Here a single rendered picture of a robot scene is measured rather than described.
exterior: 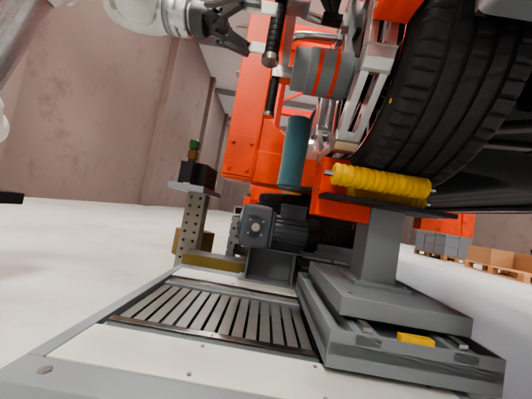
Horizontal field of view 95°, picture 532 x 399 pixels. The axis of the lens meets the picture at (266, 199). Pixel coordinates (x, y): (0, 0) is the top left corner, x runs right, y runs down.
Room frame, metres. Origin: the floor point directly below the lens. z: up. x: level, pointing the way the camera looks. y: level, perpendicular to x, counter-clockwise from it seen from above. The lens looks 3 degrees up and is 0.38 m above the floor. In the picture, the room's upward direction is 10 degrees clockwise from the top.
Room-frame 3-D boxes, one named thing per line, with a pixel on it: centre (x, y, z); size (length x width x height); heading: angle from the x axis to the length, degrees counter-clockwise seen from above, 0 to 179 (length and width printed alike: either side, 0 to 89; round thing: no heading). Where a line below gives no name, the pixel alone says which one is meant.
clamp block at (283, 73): (0.93, 0.02, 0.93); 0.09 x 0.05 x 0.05; 89
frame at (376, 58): (0.76, -0.19, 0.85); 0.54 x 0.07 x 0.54; 179
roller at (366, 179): (0.64, -0.29, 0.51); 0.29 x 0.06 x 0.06; 89
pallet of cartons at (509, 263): (4.49, -4.70, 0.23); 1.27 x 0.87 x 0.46; 175
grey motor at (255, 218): (1.07, -0.12, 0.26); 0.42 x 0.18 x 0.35; 89
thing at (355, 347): (0.76, -0.36, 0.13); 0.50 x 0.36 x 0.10; 179
